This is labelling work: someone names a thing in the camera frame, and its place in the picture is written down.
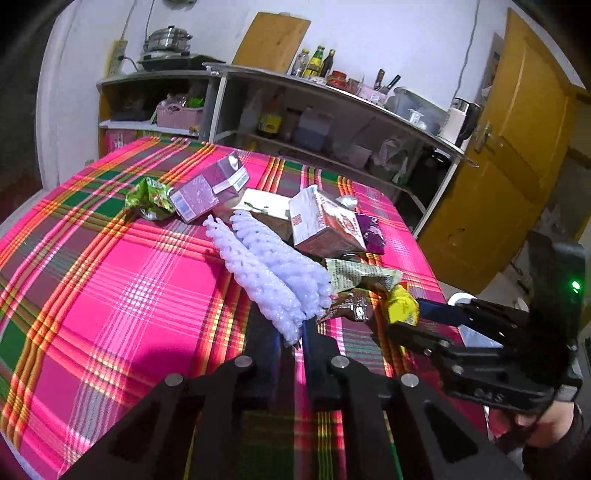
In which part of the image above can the yellow wrapper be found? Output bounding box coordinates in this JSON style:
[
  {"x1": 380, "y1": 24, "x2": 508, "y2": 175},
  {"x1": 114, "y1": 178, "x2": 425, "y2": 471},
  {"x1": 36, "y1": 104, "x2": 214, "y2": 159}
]
[{"x1": 386, "y1": 284, "x2": 420, "y2": 326}]

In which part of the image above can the brown chocolate wrapper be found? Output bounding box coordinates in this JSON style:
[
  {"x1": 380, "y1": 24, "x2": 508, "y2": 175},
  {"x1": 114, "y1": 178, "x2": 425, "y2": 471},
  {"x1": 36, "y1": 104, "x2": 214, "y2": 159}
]
[{"x1": 315, "y1": 288, "x2": 375, "y2": 324}]

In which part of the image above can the white foam fruit net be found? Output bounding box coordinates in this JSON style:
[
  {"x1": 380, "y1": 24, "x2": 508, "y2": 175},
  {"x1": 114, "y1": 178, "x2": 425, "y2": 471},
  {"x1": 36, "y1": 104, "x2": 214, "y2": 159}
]
[
  {"x1": 204, "y1": 215, "x2": 304, "y2": 346},
  {"x1": 229, "y1": 210, "x2": 334, "y2": 320}
]

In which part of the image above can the pale green printed wrapper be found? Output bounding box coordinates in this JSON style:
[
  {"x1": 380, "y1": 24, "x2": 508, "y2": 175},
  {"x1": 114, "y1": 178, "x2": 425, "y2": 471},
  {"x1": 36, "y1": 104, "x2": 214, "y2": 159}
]
[{"x1": 325, "y1": 258, "x2": 403, "y2": 294}]

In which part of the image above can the purple snack bag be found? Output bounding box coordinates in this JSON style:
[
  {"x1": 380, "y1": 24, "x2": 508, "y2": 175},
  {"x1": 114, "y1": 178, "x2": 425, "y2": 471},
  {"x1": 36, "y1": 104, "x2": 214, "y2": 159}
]
[{"x1": 356, "y1": 213, "x2": 386, "y2": 255}]

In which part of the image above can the red white milk carton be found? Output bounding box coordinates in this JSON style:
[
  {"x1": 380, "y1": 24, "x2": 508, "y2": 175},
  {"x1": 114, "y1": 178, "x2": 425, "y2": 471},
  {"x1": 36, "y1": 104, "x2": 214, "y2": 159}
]
[{"x1": 288, "y1": 185, "x2": 367, "y2": 258}]

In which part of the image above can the clear plastic bag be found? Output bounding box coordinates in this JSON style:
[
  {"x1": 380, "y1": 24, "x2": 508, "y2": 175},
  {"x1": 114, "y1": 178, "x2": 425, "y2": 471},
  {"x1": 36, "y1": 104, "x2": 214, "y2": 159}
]
[{"x1": 337, "y1": 195, "x2": 359, "y2": 211}]

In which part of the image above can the green snack wrapper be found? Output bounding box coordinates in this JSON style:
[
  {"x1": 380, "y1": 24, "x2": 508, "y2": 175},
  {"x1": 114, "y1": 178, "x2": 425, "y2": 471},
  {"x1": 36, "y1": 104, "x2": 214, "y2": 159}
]
[{"x1": 124, "y1": 177, "x2": 176, "y2": 221}]

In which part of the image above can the metal kitchen shelf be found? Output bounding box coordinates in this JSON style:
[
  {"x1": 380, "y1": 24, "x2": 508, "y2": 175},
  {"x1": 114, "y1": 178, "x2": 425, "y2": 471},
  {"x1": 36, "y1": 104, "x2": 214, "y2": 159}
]
[{"x1": 204, "y1": 63, "x2": 468, "y2": 236}]

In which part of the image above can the person's right hand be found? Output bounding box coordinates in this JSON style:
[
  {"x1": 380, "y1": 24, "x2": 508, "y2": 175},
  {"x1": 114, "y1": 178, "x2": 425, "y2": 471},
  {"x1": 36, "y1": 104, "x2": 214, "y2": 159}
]
[{"x1": 514, "y1": 401, "x2": 575, "y2": 448}]

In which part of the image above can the pink plaid tablecloth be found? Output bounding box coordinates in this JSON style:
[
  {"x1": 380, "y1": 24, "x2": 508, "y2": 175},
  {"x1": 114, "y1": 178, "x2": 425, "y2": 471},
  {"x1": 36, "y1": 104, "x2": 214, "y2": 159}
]
[{"x1": 0, "y1": 135, "x2": 491, "y2": 480}]

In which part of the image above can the yellow wooden door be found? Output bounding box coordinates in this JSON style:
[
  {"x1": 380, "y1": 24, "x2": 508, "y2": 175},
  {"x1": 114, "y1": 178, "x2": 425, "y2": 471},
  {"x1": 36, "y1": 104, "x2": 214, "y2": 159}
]
[{"x1": 418, "y1": 10, "x2": 577, "y2": 294}]

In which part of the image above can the white thermos kettle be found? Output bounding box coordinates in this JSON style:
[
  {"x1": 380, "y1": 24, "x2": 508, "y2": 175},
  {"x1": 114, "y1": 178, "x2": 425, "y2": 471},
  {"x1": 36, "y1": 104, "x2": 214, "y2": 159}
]
[{"x1": 438, "y1": 97, "x2": 482, "y2": 147}]

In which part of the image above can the purple milk carton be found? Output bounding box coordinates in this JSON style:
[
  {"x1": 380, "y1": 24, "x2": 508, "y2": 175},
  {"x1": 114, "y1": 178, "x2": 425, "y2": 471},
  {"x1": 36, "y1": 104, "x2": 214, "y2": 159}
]
[{"x1": 169, "y1": 151, "x2": 249, "y2": 223}]

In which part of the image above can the pink knife holder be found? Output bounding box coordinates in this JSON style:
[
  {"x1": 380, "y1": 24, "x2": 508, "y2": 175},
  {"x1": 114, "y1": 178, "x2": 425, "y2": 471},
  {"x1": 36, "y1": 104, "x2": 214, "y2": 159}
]
[{"x1": 358, "y1": 85, "x2": 388, "y2": 106}]

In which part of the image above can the red lidded jar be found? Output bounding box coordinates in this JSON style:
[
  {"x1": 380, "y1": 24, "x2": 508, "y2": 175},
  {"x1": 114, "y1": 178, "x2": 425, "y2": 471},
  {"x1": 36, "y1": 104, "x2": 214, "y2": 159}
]
[{"x1": 325, "y1": 70, "x2": 348, "y2": 90}]

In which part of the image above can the pink plastic basket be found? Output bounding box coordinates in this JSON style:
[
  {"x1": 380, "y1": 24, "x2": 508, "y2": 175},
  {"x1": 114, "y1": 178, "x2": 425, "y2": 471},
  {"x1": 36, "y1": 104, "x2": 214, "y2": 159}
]
[{"x1": 156, "y1": 104, "x2": 204, "y2": 130}]

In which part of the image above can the dark soy sauce bottle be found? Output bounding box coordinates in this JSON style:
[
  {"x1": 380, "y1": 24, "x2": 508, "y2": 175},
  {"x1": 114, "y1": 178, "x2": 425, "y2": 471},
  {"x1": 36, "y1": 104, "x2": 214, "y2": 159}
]
[{"x1": 320, "y1": 49, "x2": 335, "y2": 78}]

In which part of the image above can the small wooden cabinet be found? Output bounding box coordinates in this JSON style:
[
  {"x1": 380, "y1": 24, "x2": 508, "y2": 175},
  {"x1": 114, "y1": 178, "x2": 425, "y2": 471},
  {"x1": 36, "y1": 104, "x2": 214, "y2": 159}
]
[{"x1": 96, "y1": 70, "x2": 219, "y2": 156}]

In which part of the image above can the green cap oil bottle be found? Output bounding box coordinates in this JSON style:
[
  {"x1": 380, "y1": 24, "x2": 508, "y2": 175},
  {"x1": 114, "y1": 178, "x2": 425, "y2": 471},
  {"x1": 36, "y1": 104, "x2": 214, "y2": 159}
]
[{"x1": 303, "y1": 45, "x2": 325, "y2": 78}]

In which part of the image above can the clear plastic bottle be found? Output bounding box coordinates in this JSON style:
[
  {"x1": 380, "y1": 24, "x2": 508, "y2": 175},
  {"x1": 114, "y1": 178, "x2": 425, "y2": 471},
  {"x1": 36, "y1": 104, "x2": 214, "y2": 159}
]
[{"x1": 290, "y1": 48, "x2": 310, "y2": 77}]

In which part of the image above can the black induction cooker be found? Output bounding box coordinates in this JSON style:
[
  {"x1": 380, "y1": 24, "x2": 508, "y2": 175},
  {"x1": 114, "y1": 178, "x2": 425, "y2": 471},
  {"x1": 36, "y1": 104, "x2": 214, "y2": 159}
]
[{"x1": 138, "y1": 53, "x2": 223, "y2": 71}]

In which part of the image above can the wooden cutting board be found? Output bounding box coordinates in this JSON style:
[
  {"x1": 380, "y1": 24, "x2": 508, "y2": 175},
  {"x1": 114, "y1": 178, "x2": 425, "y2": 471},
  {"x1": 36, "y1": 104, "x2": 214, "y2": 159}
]
[{"x1": 231, "y1": 12, "x2": 311, "y2": 74}]

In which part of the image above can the steel cooking pot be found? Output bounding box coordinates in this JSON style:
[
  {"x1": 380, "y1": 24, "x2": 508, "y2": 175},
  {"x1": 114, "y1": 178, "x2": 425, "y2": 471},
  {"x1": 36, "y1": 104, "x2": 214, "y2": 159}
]
[{"x1": 143, "y1": 25, "x2": 192, "y2": 53}]

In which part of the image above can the white power strip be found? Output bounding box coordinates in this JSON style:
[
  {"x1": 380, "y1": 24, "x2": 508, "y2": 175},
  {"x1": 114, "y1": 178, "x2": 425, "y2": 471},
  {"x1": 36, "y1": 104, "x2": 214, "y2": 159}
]
[{"x1": 105, "y1": 39, "x2": 127, "y2": 77}]

